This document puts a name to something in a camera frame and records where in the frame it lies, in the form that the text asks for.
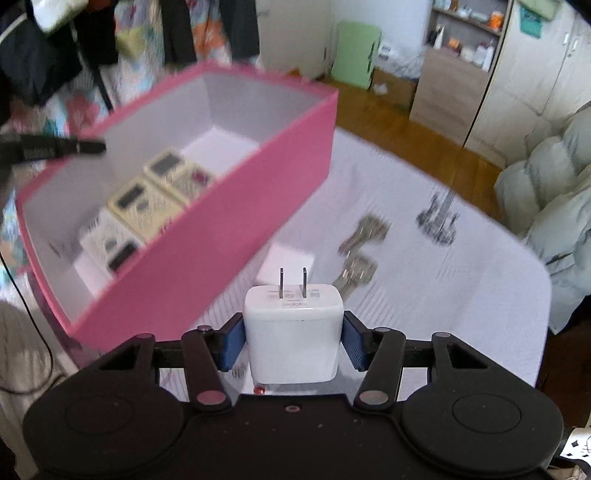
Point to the black hanging garment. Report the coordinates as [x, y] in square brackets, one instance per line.
[180, 32]

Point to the orange jar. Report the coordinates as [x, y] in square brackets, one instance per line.
[496, 20]

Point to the small white charger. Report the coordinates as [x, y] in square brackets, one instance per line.
[284, 261]

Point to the wooden shelf unit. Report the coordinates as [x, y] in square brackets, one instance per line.
[443, 92]

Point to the grey puffer jacket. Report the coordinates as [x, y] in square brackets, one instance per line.
[554, 184]

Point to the green hanging bag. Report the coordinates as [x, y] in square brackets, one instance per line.
[540, 5]

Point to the white remote red label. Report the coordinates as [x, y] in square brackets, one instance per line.
[108, 244]

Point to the white guitar print table cover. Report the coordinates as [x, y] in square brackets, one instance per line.
[415, 300]

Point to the pink cardboard box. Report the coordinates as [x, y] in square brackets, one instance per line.
[207, 258]

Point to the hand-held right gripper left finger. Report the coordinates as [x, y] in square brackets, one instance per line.
[231, 344]

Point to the large rounded white charger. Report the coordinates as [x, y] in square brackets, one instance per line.
[293, 341]

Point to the teal pouch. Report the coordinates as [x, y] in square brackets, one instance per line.
[532, 23]

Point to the long cream remote control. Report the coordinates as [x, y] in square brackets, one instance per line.
[180, 175]

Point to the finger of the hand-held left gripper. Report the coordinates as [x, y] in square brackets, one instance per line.
[55, 148]

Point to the cream coat fleece cuff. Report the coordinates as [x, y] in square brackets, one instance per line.
[57, 11]

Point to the white cream jar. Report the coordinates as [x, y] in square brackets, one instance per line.
[468, 53]

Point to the white packaging pile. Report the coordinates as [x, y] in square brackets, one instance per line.
[399, 55]

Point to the silver key bunch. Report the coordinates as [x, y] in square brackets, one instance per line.
[355, 274]
[364, 233]

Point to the black jacket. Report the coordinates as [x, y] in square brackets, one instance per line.
[32, 50]

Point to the green folding stool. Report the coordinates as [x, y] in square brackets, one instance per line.
[353, 53]

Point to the light wooden wardrobe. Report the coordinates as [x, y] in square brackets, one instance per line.
[545, 83]

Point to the black belt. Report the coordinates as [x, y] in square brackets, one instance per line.
[101, 87]

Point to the floral quilt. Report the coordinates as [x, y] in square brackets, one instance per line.
[134, 41]

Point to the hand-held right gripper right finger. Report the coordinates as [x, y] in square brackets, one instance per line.
[353, 344]

